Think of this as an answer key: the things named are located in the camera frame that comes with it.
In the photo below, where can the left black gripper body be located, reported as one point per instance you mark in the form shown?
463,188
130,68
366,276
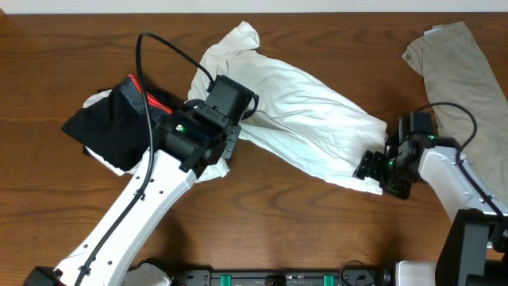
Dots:
232,137

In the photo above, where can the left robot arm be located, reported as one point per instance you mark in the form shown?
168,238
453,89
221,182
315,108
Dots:
187,143

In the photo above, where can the white printed t-shirt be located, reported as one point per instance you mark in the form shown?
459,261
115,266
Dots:
298,118

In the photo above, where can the grey khaki garment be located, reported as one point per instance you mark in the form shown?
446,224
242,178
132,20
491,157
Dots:
454,69

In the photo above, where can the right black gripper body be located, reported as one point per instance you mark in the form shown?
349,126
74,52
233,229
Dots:
392,175

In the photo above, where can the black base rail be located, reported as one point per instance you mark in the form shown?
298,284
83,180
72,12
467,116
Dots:
350,275

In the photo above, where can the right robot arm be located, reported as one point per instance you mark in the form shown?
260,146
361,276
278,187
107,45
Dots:
479,220

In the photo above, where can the black shorts red waistband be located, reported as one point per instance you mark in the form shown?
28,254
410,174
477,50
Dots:
115,127

